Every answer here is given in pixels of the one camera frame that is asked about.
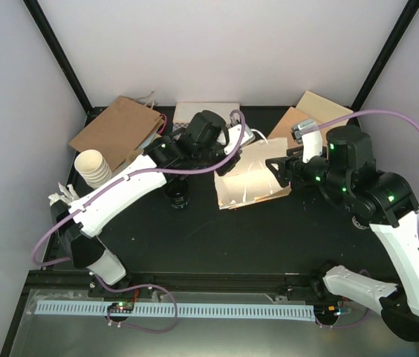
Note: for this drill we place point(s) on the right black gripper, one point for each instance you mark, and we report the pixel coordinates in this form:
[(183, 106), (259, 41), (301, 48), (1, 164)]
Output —
[(291, 163)]

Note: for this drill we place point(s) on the orange kraft paper bag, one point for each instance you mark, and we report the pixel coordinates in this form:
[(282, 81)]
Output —
[(250, 181)]

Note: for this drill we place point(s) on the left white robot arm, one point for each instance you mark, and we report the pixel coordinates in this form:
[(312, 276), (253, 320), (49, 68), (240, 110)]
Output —
[(209, 144)]

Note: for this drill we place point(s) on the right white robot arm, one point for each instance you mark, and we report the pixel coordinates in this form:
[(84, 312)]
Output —
[(341, 164)]

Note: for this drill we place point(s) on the orange flat bag right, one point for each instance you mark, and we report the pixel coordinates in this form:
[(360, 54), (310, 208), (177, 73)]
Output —
[(283, 128)]

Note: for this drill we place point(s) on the checkered printed paper bag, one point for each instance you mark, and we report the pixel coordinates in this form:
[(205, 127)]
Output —
[(185, 111)]

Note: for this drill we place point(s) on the stack of pulp cup carriers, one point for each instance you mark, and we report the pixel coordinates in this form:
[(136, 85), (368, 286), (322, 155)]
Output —
[(133, 158)]

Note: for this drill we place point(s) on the tan flat paper bag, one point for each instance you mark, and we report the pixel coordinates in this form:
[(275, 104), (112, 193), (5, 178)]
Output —
[(321, 109)]

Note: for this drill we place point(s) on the brown flat paper bag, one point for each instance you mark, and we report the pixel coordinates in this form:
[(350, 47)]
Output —
[(118, 130)]

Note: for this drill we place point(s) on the right stack of paper cups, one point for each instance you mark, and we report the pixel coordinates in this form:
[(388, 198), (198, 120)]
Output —
[(358, 225)]

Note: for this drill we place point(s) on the stack of paper cups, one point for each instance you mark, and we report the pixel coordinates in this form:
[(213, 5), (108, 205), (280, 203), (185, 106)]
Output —
[(358, 225), (93, 168)]

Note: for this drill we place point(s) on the left stack of paper cups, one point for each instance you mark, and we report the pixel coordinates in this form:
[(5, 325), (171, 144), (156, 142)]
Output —
[(93, 168)]

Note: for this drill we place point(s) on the bundle of wrapped straws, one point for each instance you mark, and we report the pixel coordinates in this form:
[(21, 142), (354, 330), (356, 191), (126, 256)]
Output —
[(60, 202)]

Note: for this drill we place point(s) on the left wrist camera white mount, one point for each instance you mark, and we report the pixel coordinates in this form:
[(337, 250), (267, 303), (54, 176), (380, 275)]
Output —
[(239, 136)]

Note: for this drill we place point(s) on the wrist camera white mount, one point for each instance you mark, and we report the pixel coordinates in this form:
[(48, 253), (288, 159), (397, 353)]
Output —
[(308, 135), (239, 136)]

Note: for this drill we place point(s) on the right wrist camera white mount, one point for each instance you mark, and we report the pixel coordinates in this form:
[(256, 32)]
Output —
[(308, 135)]

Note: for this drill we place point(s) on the right black frame post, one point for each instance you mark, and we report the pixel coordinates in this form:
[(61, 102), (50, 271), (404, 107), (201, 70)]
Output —
[(400, 27)]

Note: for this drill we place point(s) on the black frame post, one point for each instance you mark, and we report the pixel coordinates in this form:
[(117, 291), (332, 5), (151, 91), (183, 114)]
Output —
[(400, 27), (38, 15)]

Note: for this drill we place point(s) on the blue slotted cable duct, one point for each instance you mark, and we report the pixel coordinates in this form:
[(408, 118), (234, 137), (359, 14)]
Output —
[(180, 310)]

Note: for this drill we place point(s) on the left black frame post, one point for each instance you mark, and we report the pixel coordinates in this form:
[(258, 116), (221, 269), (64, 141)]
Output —
[(38, 15)]

